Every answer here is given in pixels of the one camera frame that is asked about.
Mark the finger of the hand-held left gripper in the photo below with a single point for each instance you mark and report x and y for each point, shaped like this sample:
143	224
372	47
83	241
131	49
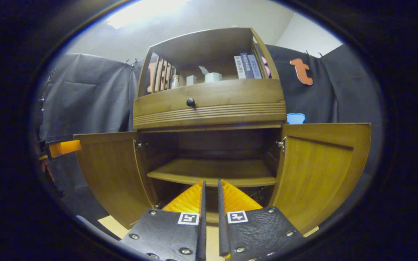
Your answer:
65	148

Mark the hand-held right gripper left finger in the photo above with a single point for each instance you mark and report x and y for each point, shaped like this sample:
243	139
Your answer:
172	232

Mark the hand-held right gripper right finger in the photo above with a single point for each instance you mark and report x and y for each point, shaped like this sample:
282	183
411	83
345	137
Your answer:
256	232

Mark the wooden cabinet door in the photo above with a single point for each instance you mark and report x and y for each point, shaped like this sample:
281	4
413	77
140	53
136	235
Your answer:
111	174
321	170

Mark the wooden double-door shoe cabinet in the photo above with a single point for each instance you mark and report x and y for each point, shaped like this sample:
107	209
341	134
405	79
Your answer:
212	105

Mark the metal door hinge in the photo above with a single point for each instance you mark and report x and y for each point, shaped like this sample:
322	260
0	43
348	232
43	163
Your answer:
140	145
281	144

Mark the black backdrop cloth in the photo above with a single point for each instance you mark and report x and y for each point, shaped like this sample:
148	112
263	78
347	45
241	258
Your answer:
85	94

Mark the wooden inner shelf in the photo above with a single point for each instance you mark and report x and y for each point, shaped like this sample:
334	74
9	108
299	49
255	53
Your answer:
212	172

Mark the white pump bottle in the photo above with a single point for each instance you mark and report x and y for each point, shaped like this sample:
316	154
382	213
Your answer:
175	82

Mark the black drawer knob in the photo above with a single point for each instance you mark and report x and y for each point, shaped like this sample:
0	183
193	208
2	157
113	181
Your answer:
191	102

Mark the wooden drawer front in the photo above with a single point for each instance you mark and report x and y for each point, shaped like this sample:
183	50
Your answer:
230	101

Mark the small white box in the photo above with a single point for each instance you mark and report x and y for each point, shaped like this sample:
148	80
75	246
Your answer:
191	80

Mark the white flat stick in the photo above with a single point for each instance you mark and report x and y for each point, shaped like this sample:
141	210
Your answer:
203	70

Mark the pale round cup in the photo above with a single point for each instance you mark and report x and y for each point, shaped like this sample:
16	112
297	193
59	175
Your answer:
213	77

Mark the light blue book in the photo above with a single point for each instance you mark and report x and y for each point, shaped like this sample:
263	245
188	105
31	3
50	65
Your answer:
255	67

